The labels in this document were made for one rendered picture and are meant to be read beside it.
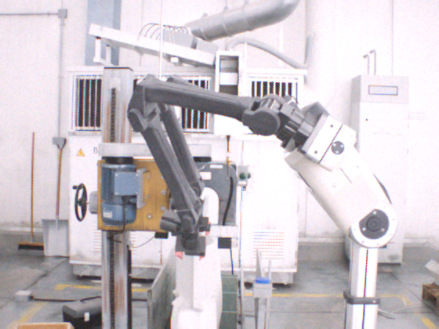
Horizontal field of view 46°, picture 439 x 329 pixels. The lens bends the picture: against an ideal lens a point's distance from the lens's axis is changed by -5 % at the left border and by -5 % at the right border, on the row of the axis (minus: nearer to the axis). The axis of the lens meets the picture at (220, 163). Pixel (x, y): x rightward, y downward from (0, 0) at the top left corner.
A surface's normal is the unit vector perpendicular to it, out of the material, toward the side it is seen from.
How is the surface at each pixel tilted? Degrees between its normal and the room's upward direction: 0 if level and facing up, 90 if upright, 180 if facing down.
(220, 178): 90
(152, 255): 90
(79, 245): 90
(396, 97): 90
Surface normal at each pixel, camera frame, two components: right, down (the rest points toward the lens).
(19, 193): -0.04, 0.05
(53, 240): -0.02, -0.19
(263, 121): -0.32, 0.54
